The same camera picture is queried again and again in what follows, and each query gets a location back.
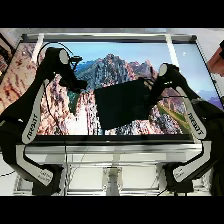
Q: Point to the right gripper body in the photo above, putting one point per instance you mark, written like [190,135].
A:
[154,89]

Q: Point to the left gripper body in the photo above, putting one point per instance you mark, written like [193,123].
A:
[76,85]

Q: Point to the black jeans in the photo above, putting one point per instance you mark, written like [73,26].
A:
[123,105]

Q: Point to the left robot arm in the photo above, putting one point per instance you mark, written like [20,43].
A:
[30,113]

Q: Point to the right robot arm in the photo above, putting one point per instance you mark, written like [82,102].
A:
[200,113]

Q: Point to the red garment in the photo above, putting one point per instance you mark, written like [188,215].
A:
[217,63]

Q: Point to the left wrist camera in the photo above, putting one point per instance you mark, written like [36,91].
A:
[77,59]

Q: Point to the silver frame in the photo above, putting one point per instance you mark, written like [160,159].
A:
[133,150]

